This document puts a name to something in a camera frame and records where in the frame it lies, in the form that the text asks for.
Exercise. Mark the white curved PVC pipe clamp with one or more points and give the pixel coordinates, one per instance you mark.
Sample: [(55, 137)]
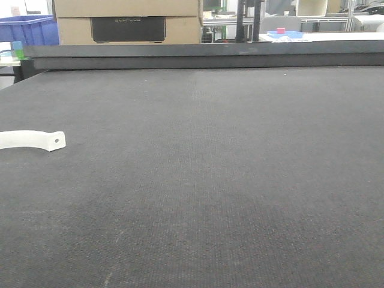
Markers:
[(33, 139)]

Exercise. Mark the flat blue tray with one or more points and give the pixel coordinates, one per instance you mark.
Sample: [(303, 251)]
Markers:
[(290, 34)]

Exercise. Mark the large cardboard box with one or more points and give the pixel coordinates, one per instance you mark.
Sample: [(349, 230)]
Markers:
[(129, 22)]

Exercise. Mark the blue plastic crate background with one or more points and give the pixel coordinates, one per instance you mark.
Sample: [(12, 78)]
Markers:
[(31, 30)]

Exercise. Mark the green and blue block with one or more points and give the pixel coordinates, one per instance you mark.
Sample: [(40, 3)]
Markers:
[(18, 49)]

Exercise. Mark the black raised table rail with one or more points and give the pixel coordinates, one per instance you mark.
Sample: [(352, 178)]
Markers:
[(208, 56)]

